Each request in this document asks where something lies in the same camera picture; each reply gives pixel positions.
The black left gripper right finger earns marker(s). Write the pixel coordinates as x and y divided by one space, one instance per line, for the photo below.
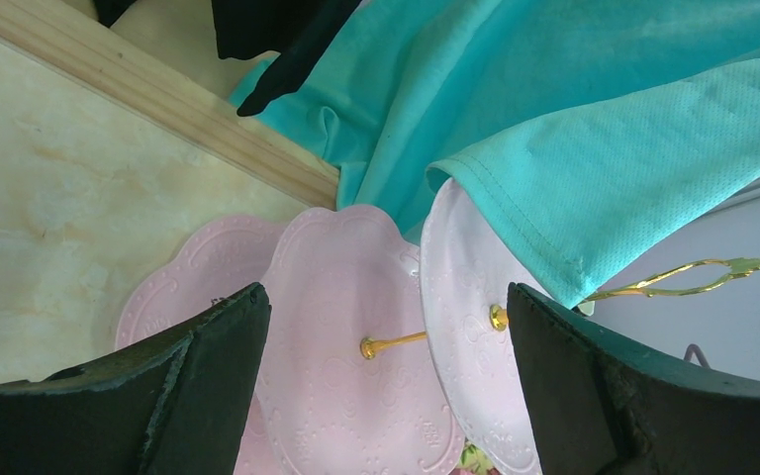
602 403

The floral serving tray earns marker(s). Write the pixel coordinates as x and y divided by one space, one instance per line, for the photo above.
474 461

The pink three-tier cake stand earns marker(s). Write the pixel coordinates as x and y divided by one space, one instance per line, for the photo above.
385 357

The black hanging shirt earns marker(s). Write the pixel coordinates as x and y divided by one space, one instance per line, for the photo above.
216 43

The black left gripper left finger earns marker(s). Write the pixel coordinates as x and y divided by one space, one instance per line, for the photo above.
173 403

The wooden clothes rack frame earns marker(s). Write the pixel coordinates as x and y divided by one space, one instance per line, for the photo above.
74 44

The teal hanging shirt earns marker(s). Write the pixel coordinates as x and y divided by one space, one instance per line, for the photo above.
584 131

